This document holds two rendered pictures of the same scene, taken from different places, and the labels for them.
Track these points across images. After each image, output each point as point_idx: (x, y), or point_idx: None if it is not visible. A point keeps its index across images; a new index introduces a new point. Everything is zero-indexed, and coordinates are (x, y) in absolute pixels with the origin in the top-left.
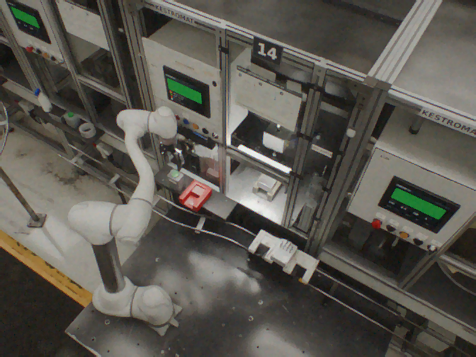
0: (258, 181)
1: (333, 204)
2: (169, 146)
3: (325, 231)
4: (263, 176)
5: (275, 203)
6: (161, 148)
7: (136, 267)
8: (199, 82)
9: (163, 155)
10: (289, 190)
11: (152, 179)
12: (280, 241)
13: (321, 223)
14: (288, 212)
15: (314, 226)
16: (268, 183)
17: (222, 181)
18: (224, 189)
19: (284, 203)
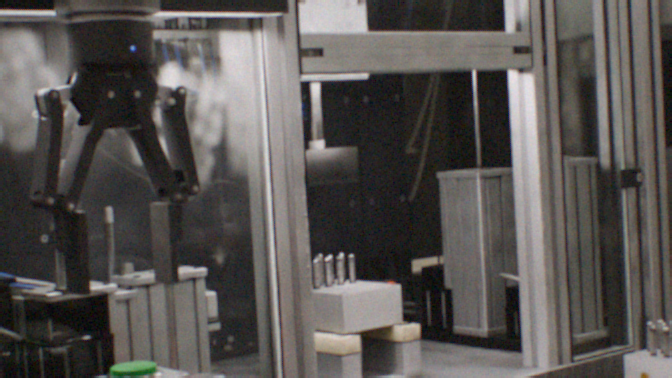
0: (349, 293)
1: (647, 39)
2: (151, 28)
3: (660, 226)
4: (328, 290)
5: (434, 372)
6: (59, 135)
7: None
8: None
9: (70, 203)
10: (538, 87)
11: None
12: (643, 356)
13: (645, 183)
14: (558, 236)
15: (634, 227)
16: (372, 287)
17: (296, 315)
18: (311, 374)
19: (443, 363)
